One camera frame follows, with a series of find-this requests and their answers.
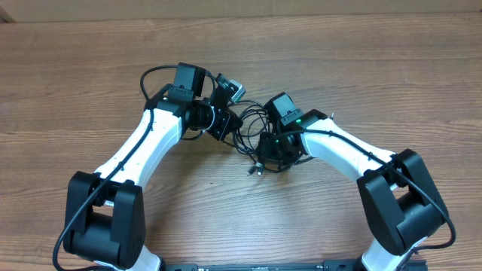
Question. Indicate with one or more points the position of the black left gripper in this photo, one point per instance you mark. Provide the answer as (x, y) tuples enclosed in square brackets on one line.
[(227, 125)]

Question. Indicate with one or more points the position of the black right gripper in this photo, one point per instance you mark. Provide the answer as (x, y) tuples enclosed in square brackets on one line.
[(272, 151)]

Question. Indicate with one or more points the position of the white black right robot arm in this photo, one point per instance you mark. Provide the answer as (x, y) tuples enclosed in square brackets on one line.
[(402, 205)]

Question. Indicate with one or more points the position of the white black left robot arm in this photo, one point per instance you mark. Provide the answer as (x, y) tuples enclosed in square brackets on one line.
[(105, 216)]

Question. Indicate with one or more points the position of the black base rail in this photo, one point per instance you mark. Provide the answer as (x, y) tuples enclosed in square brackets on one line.
[(326, 265)]

